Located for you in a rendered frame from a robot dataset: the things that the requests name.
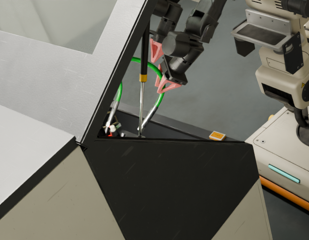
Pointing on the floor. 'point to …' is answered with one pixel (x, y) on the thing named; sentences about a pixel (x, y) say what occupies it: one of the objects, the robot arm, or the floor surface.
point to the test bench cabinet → (247, 218)
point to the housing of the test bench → (44, 184)
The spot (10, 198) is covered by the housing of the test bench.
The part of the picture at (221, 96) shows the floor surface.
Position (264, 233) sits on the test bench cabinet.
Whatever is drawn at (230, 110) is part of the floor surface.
